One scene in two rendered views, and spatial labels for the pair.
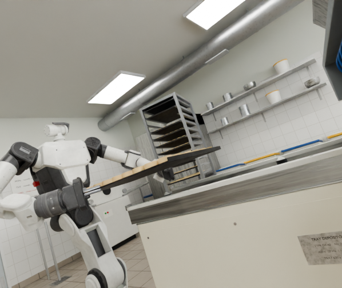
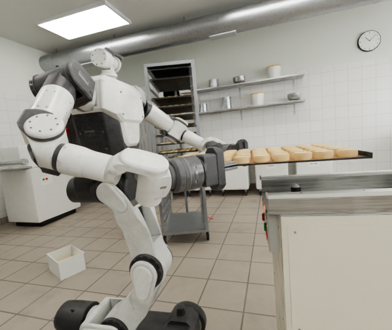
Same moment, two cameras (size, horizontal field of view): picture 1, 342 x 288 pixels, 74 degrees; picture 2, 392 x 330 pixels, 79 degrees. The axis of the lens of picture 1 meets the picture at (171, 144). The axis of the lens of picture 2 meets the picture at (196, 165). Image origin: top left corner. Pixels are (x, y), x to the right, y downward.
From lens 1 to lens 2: 0.70 m
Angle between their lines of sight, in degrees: 24
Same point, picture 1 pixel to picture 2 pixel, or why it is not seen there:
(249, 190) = not seen: outside the picture
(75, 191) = (218, 163)
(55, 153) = (119, 96)
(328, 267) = not seen: outside the picture
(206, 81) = (195, 57)
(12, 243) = not seen: outside the picture
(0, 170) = (60, 99)
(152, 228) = (303, 223)
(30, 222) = (158, 195)
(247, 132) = (222, 125)
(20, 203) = (163, 166)
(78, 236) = (131, 215)
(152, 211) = (307, 205)
